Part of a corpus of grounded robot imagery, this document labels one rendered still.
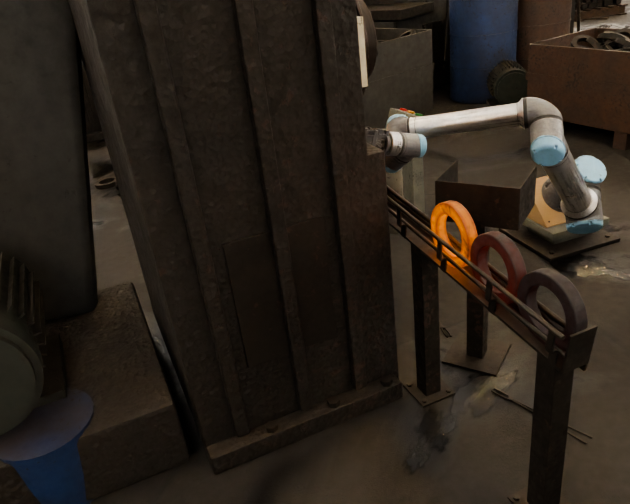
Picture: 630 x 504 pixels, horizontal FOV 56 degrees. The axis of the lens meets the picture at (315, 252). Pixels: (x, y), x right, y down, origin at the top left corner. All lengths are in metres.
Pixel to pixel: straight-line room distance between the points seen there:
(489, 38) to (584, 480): 4.22
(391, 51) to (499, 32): 1.22
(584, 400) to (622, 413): 0.11
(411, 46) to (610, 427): 3.41
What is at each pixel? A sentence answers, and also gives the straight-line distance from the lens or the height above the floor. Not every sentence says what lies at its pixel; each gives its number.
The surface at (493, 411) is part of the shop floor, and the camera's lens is 2.10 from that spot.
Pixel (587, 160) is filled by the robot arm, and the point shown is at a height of 0.44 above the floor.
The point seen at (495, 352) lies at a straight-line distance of 2.33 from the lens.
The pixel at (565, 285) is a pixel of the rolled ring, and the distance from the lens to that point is 1.37.
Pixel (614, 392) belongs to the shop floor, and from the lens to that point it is 2.25.
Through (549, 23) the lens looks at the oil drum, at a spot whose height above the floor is 0.59.
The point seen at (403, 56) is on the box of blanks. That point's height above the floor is 0.60.
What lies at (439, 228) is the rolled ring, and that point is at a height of 0.68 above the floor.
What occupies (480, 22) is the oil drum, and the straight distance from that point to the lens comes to 5.52.
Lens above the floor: 1.42
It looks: 27 degrees down
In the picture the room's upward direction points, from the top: 7 degrees counter-clockwise
